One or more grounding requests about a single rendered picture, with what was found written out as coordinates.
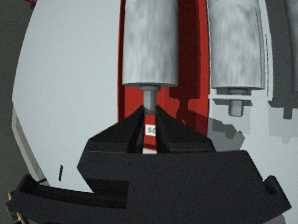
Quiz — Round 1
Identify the red scrap tray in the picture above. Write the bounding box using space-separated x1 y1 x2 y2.
117 0 209 151

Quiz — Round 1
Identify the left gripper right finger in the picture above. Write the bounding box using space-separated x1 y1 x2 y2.
155 105 216 153

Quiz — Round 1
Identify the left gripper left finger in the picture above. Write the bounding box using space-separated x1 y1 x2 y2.
83 105 145 153

